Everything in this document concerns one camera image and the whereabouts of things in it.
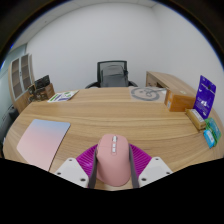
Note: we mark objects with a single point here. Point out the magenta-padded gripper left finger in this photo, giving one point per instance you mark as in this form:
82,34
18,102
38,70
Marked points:
71,171

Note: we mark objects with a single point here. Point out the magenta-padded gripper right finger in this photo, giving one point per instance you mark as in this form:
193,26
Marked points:
154,170

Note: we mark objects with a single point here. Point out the pink computer mouse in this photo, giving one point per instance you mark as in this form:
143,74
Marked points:
113,163

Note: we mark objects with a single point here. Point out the pink blue gradient mouse pad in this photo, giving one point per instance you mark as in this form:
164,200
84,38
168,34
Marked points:
41,141

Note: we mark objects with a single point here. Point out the beige small box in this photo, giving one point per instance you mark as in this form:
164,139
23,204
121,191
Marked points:
196,119

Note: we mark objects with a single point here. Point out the orange wooden box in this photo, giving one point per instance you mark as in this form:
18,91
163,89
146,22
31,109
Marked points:
180,101

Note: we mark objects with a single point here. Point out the green packet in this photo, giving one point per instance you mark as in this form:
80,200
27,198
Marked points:
215,128

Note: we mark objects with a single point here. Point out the green white leaflet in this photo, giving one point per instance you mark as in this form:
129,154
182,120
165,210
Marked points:
62,96

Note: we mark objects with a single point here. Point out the grey circle print sheet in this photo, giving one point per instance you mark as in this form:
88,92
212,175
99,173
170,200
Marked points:
146,94

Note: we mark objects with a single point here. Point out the black padded chair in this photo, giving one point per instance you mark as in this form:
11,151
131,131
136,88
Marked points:
6,123

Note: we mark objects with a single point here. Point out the large brown cardboard box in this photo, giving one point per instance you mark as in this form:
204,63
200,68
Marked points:
45,93

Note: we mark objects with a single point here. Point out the small dark brown box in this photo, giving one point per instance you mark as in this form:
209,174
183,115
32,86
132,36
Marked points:
31,95

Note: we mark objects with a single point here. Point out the purple package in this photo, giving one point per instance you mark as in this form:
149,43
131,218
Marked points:
205,96

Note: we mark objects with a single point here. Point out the wooden side desk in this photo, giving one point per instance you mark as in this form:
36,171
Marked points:
170,81

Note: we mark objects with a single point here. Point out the black cardboard box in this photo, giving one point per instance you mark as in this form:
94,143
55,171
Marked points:
42,81

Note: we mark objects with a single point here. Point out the grey backpack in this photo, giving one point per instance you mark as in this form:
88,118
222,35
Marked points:
114,76

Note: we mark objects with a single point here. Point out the black mesh office chair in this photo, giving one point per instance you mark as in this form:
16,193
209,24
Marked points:
99,71

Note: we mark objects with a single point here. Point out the wooden shelf unit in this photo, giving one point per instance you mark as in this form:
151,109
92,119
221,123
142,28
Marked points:
20,78

